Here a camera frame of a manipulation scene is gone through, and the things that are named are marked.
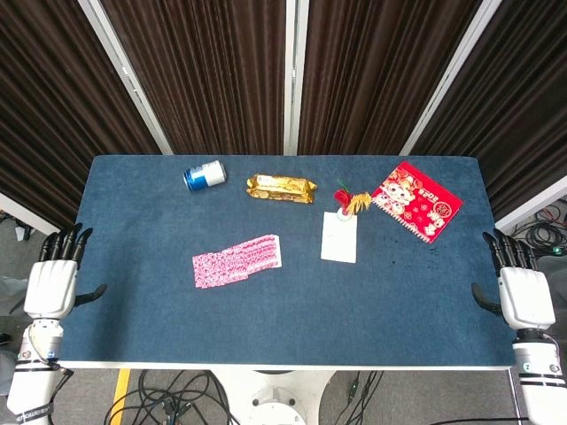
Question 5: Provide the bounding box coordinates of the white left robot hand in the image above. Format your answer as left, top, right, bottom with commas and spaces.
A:
23, 222, 108, 321

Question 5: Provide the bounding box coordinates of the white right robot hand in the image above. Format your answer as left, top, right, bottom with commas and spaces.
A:
470, 229, 557, 332

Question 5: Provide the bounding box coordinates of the pink patterned packet stack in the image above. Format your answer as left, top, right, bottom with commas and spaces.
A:
191, 234, 284, 290

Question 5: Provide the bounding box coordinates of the grey fabric cover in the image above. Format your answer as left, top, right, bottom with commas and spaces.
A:
0, 275, 33, 316

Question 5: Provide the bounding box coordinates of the yellow floor tape strip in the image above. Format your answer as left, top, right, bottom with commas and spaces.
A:
109, 368, 132, 415

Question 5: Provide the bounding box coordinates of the red spiral desk calendar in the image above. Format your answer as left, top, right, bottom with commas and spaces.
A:
370, 160, 464, 245

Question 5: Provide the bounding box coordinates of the dark brown pleated curtain panel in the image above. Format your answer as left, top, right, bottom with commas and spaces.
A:
411, 0, 567, 222
100, 0, 287, 156
0, 0, 161, 228
297, 0, 483, 156

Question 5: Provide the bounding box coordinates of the blue and white drink can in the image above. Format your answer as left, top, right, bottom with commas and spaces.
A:
183, 159, 228, 194

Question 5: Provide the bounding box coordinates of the white tag with tassel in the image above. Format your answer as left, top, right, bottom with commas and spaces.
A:
320, 211, 359, 265

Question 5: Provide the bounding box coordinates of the red and gold tassel ornament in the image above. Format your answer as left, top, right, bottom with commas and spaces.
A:
333, 178, 372, 218

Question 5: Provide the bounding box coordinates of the blue felt table mat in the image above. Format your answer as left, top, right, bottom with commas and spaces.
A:
56, 154, 518, 369

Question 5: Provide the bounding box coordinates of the gold snack package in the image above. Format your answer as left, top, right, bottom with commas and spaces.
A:
245, 174, 319, 205

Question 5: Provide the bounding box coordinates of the black and green cable tangle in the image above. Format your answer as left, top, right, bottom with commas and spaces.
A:
511, 204, 567, 260

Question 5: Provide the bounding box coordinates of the white screen frame rail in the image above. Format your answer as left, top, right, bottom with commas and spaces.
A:
0, 191, 63, 236
494, 175, 567, 233

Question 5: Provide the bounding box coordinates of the black floor cable bundle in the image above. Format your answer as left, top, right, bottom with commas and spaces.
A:
104, 369, 243, 425

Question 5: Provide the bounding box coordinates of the black cable with green plug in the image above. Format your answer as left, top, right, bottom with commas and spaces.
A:
334, 369, 384, 425

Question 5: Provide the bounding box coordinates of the white screen frame post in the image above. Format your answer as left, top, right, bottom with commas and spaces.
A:
77, 0, 173, 156
399, 0, 504, 156
283, 0, 310, 156

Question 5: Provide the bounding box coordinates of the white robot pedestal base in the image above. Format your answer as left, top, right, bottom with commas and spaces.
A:
211, 368, 334, 425

